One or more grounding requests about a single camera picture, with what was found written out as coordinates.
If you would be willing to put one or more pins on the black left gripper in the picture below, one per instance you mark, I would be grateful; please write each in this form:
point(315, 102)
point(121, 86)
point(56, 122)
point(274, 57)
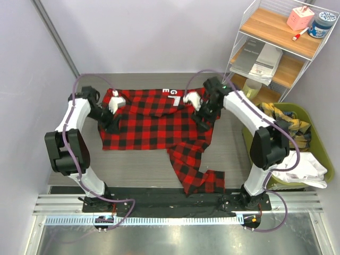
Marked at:
point(110, 126)

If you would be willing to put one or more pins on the blue lidded jar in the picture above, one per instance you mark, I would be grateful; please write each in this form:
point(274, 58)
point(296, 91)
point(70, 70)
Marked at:
point(321, 24)

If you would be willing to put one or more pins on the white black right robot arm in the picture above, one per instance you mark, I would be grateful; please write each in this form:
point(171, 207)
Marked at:
point(270, 138)

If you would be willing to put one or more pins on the white slotted cable duct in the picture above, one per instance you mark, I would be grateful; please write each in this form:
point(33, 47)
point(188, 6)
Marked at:
point(103, 220)

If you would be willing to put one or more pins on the red white marker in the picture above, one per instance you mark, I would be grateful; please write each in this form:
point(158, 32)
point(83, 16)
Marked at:
point(296, 37)

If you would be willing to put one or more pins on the aluminium rail frame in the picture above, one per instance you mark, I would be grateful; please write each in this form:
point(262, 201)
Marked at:
point(64, 205)

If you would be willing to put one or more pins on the pink cube box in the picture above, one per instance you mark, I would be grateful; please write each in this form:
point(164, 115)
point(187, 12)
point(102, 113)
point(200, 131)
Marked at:
point(300, 17)

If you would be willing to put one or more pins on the yellow plaid shirt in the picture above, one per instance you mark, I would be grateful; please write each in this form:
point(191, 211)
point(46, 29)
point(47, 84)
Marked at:
point(299, 130)

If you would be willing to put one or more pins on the red black plaid shirt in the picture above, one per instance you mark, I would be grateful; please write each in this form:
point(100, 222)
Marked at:
point(159, 119)

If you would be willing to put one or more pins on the grey booklets stack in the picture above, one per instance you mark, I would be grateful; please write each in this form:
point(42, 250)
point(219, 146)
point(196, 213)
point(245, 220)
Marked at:
point(258, 61)

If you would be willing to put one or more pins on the yellow green plastic cup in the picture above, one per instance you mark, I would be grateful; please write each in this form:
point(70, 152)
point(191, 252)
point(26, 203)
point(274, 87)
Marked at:
point(251, 88)

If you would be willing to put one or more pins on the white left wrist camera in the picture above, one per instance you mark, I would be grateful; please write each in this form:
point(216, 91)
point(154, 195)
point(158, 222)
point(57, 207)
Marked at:
point(116, 102)

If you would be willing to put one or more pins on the white shirt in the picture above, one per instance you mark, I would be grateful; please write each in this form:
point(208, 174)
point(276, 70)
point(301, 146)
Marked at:
point(309, 171)

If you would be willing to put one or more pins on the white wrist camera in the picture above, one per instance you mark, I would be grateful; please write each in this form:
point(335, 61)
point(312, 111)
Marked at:
point(116, 102)
point(194, 99)

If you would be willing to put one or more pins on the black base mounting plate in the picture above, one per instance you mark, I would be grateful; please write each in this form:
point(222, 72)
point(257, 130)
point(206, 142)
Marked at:
point(173, 203)

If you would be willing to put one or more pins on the green laundry basket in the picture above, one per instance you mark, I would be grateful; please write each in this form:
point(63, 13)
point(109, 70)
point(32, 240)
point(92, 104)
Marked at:
point(316, 148)

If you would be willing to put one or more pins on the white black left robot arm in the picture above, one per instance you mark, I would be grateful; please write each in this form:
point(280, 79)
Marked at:
point(67, 150)

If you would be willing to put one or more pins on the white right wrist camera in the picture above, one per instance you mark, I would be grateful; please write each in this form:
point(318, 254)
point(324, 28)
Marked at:
point(194, 99)

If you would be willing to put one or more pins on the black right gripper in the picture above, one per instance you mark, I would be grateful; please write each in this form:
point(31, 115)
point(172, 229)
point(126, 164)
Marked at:
point(198, 118)

